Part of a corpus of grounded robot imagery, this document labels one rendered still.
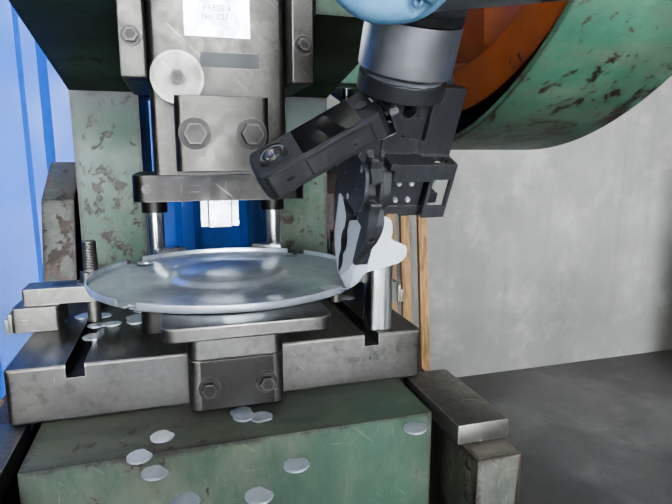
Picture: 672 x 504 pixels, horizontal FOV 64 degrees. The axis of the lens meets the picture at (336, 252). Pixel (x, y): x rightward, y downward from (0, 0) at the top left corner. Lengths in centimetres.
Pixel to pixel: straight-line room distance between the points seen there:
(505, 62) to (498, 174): 155
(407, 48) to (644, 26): 28
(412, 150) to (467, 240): 174
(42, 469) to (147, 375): 13
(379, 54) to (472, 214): 180
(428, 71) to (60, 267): 72
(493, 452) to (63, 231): 73
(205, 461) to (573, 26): 53
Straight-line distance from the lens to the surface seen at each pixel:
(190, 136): 59
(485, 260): 225
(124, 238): 90
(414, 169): 45
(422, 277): 187
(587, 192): 250
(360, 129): 43
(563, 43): 59
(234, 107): 61
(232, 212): 71
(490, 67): 73
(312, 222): 92
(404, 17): 29
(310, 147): 43
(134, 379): 61
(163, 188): 64
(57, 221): 99
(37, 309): 73
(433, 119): 46
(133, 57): 60
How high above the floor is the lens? 91
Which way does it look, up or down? 10 degrees down
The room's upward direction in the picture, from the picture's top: straight up
